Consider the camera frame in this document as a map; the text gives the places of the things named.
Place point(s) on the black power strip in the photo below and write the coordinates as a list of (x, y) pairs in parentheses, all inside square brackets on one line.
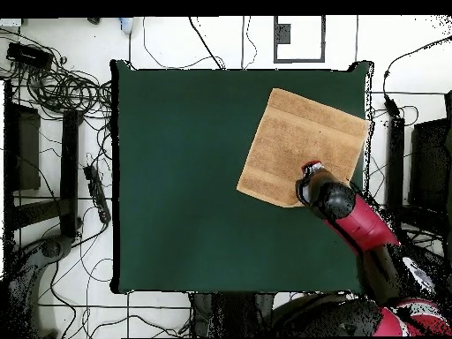
[(97, 194)]

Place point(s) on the black box device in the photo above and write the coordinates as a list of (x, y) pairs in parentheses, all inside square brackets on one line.
[(30, 55)]

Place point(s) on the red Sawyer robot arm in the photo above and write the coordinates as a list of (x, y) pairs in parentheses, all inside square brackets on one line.
[(360, 219)]

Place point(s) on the grey stand base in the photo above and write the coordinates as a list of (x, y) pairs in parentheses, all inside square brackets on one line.
[(53, 247)]

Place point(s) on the grey rectangular floor frame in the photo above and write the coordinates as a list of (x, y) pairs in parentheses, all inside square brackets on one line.
[(282, 33)]

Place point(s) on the dark green table cloth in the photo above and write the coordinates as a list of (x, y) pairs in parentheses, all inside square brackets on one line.
[(176, 176)]

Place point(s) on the small dark object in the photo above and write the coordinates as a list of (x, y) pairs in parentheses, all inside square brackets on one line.
[(94, 20)]

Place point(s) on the pale blue curved object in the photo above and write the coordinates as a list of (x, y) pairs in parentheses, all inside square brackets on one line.
[(126, 25)]

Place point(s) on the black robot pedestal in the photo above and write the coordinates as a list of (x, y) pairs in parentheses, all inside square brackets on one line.
[(229, 314)]

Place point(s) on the black bar stand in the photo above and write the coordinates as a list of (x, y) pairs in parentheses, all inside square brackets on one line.
[(69, 159), (395, 159)]

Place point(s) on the tan terry towel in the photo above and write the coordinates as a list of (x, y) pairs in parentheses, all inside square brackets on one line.
[(300, 141)]

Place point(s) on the dark flat panel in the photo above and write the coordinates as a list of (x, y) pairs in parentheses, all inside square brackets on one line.
[(430, 166), (28, 148)]

